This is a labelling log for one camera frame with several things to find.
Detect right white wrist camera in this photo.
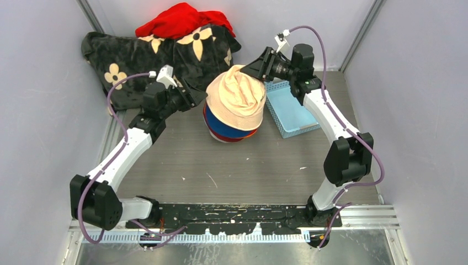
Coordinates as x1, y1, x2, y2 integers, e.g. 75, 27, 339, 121
274, 29, 290, 53

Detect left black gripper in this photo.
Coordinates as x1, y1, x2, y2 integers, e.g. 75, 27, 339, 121
159, 78, 207, 119

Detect black floral plush blanket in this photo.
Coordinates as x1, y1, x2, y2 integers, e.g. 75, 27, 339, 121
81, 24, 242, 110

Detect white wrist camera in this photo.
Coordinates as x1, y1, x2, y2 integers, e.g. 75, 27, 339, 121
274, 29, 290, 53
148, 65, 178, 89

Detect bright red bucket hat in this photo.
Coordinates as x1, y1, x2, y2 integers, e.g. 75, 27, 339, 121
203, 106, 257, 141

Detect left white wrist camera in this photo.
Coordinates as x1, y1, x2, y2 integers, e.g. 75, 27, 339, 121
148, 65, 178, 89

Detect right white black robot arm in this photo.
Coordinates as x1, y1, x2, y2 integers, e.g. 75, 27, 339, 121
240, 44, 374, 227

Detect dark red bucket hat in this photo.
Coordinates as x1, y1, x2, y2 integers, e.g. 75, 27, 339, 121
204, 116, 249, 144

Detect blue bucket hat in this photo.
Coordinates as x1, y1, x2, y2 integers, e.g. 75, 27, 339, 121
203, 104, 258, 139

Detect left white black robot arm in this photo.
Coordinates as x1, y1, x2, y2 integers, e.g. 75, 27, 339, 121
70, 80, 208, 231

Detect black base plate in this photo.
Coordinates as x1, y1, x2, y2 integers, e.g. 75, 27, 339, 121
138, 204, 342, 235

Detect light blue plastic basket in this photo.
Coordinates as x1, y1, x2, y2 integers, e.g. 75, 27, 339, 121
265, 81, 320, 139

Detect red cloth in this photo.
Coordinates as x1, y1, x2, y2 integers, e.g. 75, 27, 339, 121
135, 2, 236, 39

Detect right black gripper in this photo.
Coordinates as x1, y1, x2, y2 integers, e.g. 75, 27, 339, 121
240, 47, 297, 83

